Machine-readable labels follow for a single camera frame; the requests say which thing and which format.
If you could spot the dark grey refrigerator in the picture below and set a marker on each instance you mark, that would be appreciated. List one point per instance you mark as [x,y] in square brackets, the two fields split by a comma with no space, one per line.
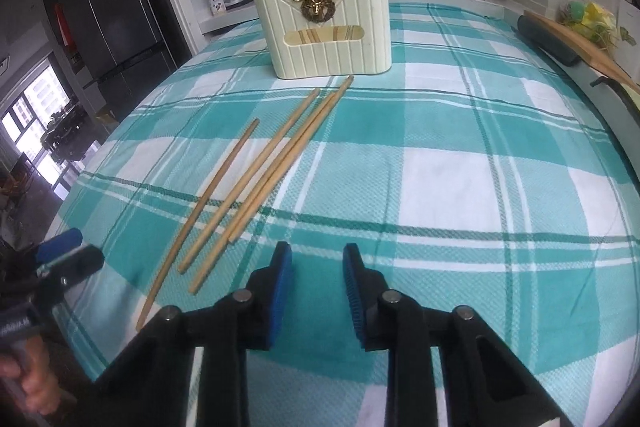
[110,7]

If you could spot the dark dining furniture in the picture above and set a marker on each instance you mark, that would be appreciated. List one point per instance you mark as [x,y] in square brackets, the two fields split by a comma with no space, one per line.
[67,134]

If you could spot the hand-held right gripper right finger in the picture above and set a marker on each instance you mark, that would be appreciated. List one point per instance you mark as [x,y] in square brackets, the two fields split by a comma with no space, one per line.
[352,297]

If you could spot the labelled spice jar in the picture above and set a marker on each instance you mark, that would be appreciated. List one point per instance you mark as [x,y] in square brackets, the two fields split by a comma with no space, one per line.
[216,2]

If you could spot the pile of wooden chopsticks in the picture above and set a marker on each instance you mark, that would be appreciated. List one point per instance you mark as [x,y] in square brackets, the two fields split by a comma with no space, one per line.
[252,176]

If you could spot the white knife holder box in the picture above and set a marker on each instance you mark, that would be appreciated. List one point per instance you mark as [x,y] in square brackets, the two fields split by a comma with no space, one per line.
[631,27]

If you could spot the person's left hand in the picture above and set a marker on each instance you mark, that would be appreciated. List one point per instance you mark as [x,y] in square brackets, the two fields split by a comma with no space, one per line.
[35,377]

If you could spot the teal checked tablecloth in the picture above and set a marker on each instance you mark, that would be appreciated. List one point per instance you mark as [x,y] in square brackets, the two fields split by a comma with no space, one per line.
[450,187]

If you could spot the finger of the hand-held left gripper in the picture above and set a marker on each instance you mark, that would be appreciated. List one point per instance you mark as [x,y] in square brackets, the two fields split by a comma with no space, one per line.
[75,264]
[60,244]

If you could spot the cream ribbed utensil holder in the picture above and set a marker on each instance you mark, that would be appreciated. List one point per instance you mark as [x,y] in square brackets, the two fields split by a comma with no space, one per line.
[325,57]

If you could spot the bag of yellow green sponges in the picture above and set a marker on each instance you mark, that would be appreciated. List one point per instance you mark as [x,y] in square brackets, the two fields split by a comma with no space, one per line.
[590,19]

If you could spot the red hanging cloth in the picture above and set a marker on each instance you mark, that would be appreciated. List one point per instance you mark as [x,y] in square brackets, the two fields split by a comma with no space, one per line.
[61,24]

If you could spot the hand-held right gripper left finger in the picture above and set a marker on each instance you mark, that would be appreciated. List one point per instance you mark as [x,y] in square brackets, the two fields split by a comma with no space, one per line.
[282,297]

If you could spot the wooden cutting board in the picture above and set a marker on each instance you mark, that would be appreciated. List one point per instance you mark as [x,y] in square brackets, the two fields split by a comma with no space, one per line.
[580,42]

